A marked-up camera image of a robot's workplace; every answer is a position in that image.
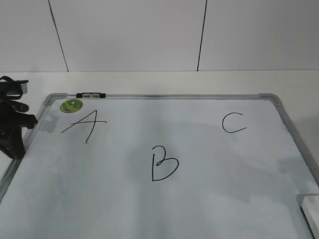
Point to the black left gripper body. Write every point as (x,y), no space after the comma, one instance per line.
(8,109)

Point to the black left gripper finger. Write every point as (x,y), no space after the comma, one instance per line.
(26,120)
(11,142)

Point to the white whiteboard with grey frame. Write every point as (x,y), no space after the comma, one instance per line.
(160,167)

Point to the white rectangular eraser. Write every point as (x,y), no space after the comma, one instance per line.
(310,208)

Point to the round green magnet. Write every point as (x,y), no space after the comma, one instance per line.
(71,106)

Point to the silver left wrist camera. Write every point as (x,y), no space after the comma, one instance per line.
(16,89)

